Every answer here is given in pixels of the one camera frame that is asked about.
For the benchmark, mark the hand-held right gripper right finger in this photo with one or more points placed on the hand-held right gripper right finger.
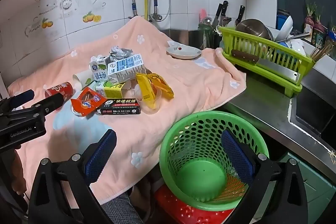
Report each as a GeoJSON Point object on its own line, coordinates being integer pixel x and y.
{"type": "Point", "coordinates": [237, 155]}

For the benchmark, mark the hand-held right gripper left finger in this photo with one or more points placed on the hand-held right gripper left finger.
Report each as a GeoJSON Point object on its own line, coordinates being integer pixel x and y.
{"type": "Point", "coordinates": [101, 155]}

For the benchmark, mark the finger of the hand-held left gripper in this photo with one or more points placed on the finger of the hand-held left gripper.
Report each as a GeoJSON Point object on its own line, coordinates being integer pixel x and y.
{"type": "Point", "coordinates": [51, 104]}
{"type": "Point", "coordinates": [23, 97]}

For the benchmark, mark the red paper cup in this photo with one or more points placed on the red paper cup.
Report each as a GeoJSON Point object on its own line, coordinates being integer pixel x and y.
{"type": "Point", "coordinates": [65, 88]}

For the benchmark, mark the green plastic basket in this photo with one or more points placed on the green plastic basket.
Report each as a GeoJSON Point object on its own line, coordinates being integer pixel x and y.
{"type": "Point", "coordinates": [199, 176]}

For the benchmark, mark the blue-label milk carton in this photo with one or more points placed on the blue-label milk carton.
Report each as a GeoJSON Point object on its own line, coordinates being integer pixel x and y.
{"type": "Point", "coordinates": [126, 67]}

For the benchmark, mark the silver foil wrapper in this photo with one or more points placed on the silver foil wrapper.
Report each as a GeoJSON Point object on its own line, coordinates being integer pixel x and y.
{"type": "Point", "coordinates": [119, 53]}

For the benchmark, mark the person's left forearm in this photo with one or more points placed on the person's left forearm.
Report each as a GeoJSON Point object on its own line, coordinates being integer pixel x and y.
{"type": "Point", "coordinates": [17, 169]}

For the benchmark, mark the orange snack wrapper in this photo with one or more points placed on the orange snack wrapper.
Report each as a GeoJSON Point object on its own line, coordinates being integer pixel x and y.
{"type": "Point", "coordinates": [86, 102]}

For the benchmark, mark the white paper cup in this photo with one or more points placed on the white paper cup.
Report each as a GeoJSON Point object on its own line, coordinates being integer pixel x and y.
{"type": "Point", "coordinates": [82, 78]}

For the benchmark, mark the black cardboard box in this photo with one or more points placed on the black cardboard box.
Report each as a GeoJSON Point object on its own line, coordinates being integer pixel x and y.
{"type": "Point", "coordinates": [120, 107]}

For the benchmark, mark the person's checked trouser leg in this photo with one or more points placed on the person's checked trouser leg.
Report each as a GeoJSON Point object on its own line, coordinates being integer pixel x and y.
{"type": "Point", "coordinates": [118, 212]}

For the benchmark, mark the green-label milk carton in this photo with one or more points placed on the green-label milk carton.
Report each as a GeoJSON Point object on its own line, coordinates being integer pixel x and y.
{"type": "Point", "coordinates": [98, 69]}

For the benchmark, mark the yellow-green drink carton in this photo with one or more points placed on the yellow-green drink carton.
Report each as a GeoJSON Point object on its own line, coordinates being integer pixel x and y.
{"type": "Point", "coordinates": [110, 90]}

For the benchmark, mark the clear plastic cup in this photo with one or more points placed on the clear plastic cup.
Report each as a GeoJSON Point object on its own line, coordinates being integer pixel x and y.
{"type": "Point", "coordinates": [151, 107]}

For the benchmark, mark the red plastic stool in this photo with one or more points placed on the red plastic stool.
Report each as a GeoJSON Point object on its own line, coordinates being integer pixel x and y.
{"type": "Point", "coordinates": [183, 213]}

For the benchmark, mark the yellow snack packet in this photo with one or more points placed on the yellow snack packet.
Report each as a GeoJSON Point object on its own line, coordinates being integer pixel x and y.
{"type": "Point", "coordinates": [149, 87]}

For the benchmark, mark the green plastic dish rack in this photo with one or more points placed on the green plastic dish rack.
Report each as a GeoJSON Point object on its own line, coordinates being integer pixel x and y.
{"type": "Point", "coordinates": [288, 88]}

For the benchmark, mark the steel sink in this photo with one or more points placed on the steel sink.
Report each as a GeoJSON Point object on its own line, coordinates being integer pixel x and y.
{"type": "Point", "coordinates": [312, 111]}

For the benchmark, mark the pink flower-print towel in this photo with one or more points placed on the pink flower-print towel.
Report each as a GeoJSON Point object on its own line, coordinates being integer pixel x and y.
{"type": "Point", "coordinates": [183, 77]}

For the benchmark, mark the white plate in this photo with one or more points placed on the white plate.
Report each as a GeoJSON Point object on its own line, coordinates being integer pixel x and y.
{"type": "Point", "coordinates": [183, 52]}

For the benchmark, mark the green glass utensil jar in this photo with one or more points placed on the green glass utensil jar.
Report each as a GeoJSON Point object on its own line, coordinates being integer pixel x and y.
{"type": "Point", "coordinates": [207, 36]}

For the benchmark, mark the steel bowl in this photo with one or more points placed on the steel bowl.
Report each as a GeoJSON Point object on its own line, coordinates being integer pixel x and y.
{"type": "Point", "coordinates": [252, 28]}

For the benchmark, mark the bundle of chopsticks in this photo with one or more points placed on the bundle of chopsticks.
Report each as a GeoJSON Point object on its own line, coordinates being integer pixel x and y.
{"type": "Point", "coordinates": [321, 52]}

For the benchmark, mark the white bowl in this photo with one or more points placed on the white bowl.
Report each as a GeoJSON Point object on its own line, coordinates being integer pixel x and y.
{"type": "Point", "coordinates": [286, 28]}

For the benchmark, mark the pink brush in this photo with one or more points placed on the pink brush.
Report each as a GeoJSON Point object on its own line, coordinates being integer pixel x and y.
{"type": "Point", "coordinates": [203, 15]}

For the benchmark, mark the blue container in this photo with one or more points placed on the blue container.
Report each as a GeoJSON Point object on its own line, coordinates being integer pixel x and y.
{"type": "Point", "coordinates": [281, 16]}

